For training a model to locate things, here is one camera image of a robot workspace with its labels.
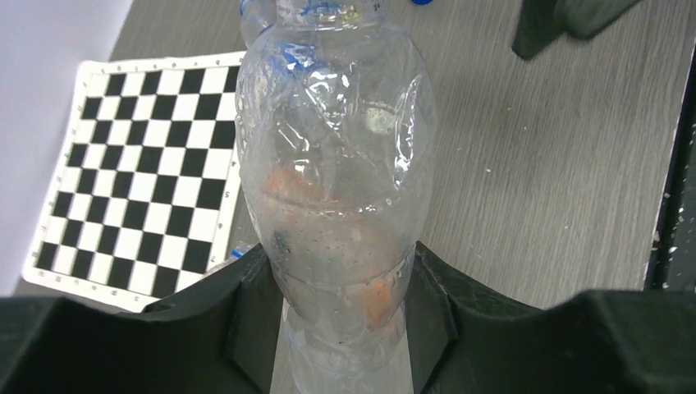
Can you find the clear plastic bottle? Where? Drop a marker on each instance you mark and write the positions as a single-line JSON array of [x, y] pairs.
[[336, 124]]

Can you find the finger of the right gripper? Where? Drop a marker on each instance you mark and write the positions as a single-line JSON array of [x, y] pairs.
[[541, 22]]

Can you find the crushed Pepsi bottle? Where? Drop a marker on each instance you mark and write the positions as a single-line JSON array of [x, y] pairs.
[[236, 253]]

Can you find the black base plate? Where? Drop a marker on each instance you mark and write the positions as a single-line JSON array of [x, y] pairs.
[[671, 266]]

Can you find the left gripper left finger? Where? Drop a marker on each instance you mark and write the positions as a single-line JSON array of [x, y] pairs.
[[218, 335]]

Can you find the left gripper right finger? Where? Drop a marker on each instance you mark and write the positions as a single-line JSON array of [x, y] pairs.
[[464, 337]]

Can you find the checkerboard mat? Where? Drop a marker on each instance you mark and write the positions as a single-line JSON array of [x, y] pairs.
[[142, 198]]

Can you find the blue bottle cap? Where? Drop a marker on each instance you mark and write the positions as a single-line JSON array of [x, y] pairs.
[[421, 2]]

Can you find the blue label Pepsi bottle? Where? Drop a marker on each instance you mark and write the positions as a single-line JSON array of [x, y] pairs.
[[256, 16]]

